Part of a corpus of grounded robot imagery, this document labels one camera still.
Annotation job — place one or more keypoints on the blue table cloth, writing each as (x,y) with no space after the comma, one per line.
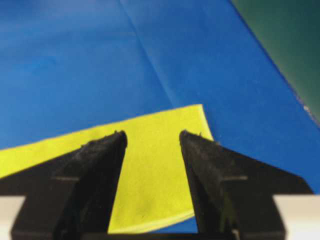
(68,65)

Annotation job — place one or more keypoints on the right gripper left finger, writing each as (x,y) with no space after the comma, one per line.
(66,196)

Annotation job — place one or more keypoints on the yellow-green microfiber towel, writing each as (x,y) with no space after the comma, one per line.
(153,191)

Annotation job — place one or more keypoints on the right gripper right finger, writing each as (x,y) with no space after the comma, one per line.
(233,193)

